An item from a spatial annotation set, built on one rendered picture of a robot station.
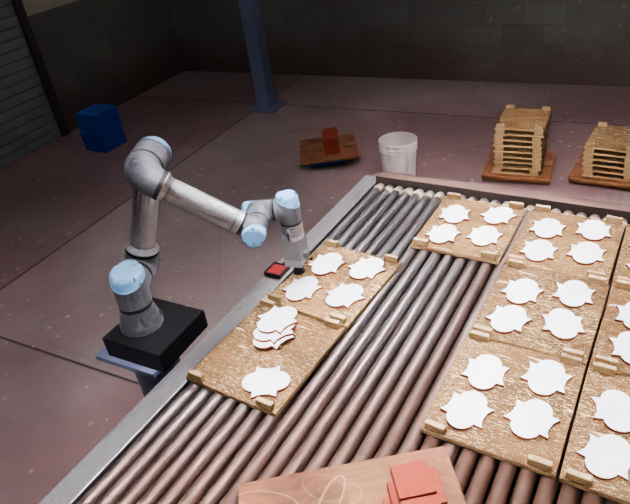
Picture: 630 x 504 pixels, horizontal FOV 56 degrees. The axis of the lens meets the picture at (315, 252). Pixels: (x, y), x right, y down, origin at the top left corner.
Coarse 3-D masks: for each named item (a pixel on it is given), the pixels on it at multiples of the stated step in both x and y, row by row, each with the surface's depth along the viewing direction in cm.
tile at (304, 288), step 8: (296, 280) 223; (304, 280) 223; (312, 280) 222; (288, 288) 220; (296, 288) 219; (304, 288) 219; (312, 288) 218; (320, 288) 218; (288, 296) 216; (296, 296) 215; (304, 296) 215
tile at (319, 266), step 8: (320, 256) 235; (328, 256) 234; (336, 256) 234; (312, 264) 231; (320, 264) 230; (328, 264) 230; (336, 264) 229; (344, 264) 230; (312, 272) 228; (320, 272) 226; (328, 272) 226; (336, 272) 226
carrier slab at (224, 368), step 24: (264, 312) 211; (240, 336) 202; (312, 336) 198; (336, 336) 196; (216, 360) 194; (240, 360) 192; (264, 360) 191; (288, 360) 190; (312, 360) 188; (216, 384) 185; (240, 384) 183
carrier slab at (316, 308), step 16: (352, 256) 234; (368, 256) 233; (304, 272) 229; (384, 272) 223; (368, 288) 216; (288, 304) 214; (304, 304) 212; (320, 304) 211; (368, 304) 210; (352, 320) 202
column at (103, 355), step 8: (104, 352) 214; (104, 360) 211; (112, 360) 210; (120, 360) 209; (176, 360) 220; (128, 368) 207; (136, 368) 205; (144, 368) 204; (136, 376) 219; (144, 376) 215; (152, 376) 202; (160, 376) 216; (144, 384) 218; (152, 384) 217; (144, 392) 222
